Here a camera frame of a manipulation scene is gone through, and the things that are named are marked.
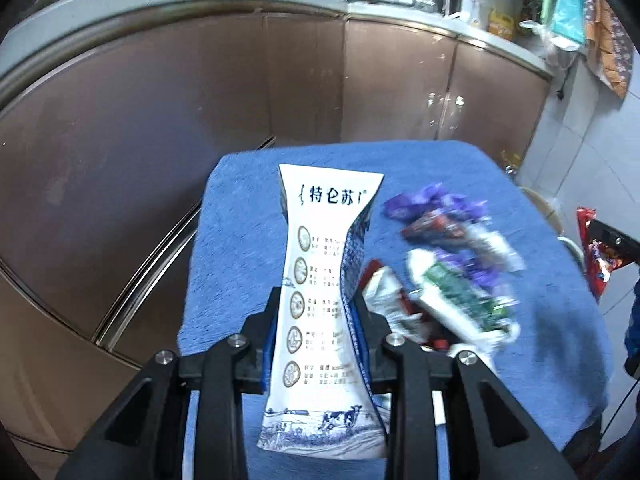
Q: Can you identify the brown kitchen cabinet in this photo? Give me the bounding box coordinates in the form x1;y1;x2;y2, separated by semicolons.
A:
1;0;551;478

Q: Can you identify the purple candy wrapper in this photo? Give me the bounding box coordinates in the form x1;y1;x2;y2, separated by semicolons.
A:
383;183;489;222

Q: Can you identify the blue terry towel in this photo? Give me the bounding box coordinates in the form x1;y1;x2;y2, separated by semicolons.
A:
177;138;614;480

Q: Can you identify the dark red clear wrapper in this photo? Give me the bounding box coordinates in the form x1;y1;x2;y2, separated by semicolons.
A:
400;210;526;273

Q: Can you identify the green white snack wrapper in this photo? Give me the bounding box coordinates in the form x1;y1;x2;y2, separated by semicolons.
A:
406;248;521;353

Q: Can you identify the red white snack bag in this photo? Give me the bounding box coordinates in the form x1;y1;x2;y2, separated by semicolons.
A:
359;259;431;344

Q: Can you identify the teal hanging bag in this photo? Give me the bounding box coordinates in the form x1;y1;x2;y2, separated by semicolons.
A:
550;0;586;44

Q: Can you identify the yellow detergent bottle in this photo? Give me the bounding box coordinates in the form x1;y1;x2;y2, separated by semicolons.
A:
488;8;515;41

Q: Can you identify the white blue milk carton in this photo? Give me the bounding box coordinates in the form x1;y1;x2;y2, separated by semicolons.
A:
258;164;386;460

